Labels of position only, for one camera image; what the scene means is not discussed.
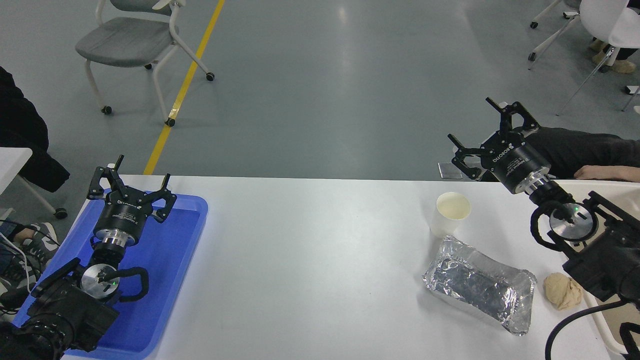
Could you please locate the large pale bin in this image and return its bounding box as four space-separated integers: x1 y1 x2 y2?
555 180 640 357

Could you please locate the blue plastic tray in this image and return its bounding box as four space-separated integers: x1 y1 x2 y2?
12 192 209 360

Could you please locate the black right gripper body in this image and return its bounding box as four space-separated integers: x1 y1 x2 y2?
480 130 552 196

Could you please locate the grey wheeled chair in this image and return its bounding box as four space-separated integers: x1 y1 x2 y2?
75 0 216 127

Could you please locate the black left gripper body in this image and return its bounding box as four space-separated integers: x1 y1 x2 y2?
94 190 154 240

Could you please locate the person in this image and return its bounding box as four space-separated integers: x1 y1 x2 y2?
475 126 640 182
589 39 640 75
0 66 71 193

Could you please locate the crumpled tan paper ball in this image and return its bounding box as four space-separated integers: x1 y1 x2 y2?
543 272 584 311

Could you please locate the crumpled silver foil tray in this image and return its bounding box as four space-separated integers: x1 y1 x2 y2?
422 235 537 336

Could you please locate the white chair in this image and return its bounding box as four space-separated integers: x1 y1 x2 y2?
527 0 640 116

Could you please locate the person's foot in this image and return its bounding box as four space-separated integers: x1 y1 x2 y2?
0 261 37 302
22 222 61 269

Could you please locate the white cable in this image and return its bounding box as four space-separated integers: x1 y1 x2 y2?
0 232 29 282

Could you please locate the white paper cup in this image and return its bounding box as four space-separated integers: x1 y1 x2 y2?
429 192 472 239

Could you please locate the person's hand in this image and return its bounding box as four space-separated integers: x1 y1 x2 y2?
574 164 640 182

